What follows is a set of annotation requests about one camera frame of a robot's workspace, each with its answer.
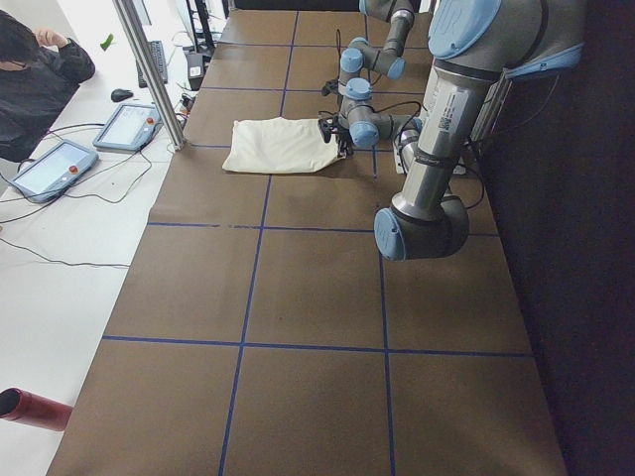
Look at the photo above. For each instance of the green toy object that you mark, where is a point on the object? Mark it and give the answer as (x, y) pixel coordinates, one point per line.
(105, 45)

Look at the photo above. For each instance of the black box with label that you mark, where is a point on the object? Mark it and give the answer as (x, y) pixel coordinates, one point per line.
(195, 69)

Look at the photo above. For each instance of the teach pendant tablet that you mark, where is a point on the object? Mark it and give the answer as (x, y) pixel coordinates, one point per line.
(54, 172)
(129, 129)

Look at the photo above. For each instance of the far teach pendant tablet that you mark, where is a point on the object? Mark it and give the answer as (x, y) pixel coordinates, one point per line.
(129, 129)

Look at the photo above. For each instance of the red cardboard tube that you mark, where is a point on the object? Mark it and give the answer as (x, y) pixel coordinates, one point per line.
(24, 407)

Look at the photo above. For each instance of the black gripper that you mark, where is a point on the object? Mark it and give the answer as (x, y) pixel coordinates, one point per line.
(343, 143)

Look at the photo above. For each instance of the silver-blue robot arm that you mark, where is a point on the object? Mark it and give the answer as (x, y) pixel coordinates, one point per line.
(386, 61)
(473, 44)

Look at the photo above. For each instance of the black computer mouse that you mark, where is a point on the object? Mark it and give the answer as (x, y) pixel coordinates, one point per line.
(119, 94)

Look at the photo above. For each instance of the white pedestal column with base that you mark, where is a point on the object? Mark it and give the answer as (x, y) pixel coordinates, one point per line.
(406, 150)

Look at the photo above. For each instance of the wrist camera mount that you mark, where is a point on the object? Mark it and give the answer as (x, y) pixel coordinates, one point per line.
(330, 87)
(329, 128)

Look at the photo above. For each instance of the cream long-sleeve printed shirt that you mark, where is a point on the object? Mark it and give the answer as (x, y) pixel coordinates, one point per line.
(279, 146)

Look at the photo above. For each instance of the near teach pendant tablet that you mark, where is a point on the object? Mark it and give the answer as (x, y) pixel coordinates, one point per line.
(54, 172)

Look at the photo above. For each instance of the person in black jacket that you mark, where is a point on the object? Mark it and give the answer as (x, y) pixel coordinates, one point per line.
(41, 70)

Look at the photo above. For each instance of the aluminium frame post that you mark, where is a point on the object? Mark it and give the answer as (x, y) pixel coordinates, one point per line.
(137, 40)

